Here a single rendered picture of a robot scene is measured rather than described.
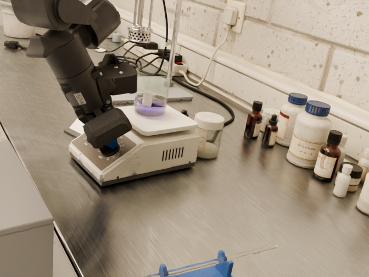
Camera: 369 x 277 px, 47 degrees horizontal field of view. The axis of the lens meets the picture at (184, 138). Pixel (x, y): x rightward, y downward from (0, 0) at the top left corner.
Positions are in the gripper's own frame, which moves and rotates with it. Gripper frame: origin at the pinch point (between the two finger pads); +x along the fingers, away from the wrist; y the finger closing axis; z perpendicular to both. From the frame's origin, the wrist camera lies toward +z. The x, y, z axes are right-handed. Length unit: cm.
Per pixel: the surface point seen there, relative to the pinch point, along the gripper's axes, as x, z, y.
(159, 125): 4.8, 8.5, 0.6
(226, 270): 6.0, 3.6, -29.6
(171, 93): 26, 22, 39
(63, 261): 0.5, -12.8, -19.9
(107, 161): 4.0, -2.3, -2.3
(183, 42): 28, 39, 66
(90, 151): 4.0, -4.0, 2.3
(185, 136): 8.9, 11.9, -0.7
